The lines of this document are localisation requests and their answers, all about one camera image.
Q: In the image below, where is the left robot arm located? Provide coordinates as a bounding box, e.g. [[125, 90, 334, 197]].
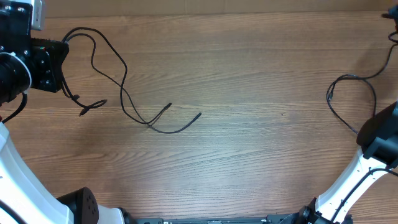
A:
[[1, 1, 137, 223]]

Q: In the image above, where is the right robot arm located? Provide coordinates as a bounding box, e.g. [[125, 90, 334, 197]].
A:
[[295, 102, 397, 223]]

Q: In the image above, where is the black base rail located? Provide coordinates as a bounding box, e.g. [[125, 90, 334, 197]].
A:
[[122, 209, 312, 224]]

